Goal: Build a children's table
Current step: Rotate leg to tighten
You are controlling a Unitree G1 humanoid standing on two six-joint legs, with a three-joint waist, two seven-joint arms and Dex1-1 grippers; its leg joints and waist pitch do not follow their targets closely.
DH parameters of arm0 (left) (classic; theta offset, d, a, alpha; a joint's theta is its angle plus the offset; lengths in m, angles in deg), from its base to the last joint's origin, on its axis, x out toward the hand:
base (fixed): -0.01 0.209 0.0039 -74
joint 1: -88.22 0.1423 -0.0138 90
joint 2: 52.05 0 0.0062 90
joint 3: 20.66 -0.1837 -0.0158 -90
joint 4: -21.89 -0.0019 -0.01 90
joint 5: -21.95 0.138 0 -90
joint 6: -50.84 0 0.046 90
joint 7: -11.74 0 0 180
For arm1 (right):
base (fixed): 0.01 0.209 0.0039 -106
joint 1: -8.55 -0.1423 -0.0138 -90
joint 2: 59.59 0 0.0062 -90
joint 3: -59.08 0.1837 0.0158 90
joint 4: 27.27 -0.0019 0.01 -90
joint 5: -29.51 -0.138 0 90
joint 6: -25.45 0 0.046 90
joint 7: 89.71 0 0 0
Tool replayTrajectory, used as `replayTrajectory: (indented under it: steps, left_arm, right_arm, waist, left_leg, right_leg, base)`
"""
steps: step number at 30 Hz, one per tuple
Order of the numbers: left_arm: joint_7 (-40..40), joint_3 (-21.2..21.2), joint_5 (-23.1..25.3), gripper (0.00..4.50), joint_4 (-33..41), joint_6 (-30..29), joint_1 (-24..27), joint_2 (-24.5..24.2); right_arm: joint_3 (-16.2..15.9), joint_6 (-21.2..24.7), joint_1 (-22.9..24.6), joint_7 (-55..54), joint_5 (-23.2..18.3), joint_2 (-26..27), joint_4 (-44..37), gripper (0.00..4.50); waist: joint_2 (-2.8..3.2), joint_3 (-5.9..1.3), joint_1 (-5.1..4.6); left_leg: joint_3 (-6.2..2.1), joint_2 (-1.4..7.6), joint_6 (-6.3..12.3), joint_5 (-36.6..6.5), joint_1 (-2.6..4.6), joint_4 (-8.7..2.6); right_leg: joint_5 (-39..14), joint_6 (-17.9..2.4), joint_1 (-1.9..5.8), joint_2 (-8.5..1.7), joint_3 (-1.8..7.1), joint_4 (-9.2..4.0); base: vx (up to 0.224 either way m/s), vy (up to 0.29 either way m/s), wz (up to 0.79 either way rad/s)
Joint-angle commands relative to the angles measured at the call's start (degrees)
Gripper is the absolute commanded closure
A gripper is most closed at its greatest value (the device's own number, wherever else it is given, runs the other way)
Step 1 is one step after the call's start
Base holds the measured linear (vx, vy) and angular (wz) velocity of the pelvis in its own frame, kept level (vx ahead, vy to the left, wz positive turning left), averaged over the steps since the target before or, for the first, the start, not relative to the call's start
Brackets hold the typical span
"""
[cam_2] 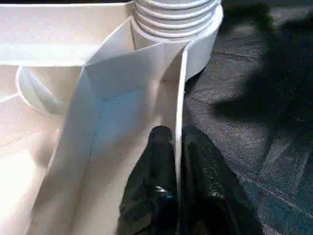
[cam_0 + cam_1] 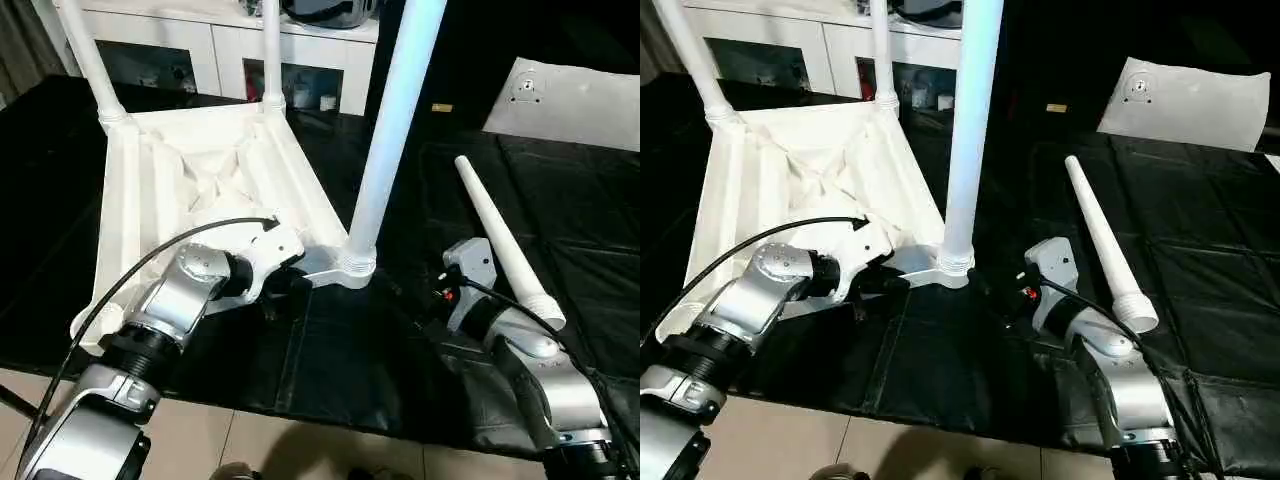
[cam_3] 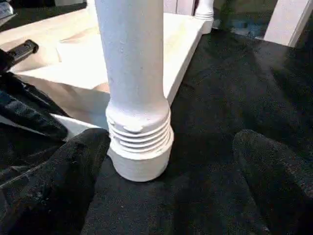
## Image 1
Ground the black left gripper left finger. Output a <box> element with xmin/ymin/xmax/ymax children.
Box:
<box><xmin>117</xmin><ymin>125</ymin><xmax>178</xmax><ymax>235</ymax></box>

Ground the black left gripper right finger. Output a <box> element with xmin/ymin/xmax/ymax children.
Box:
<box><xmin>178</xmin><ymin>125</ymin><xmax>265</xmax><ymax>235</ymax></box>

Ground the white plastic table leg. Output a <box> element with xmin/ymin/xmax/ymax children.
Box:
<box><xmin>133</xmin><ymin>0</ymin><xmax>221</xmax><ymax>39</ymax></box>

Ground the black work mat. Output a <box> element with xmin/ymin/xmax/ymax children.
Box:
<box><xmin>181</xmin><ymin>0</ymin><xmax>313</xmax><ymax>235</ymax></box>

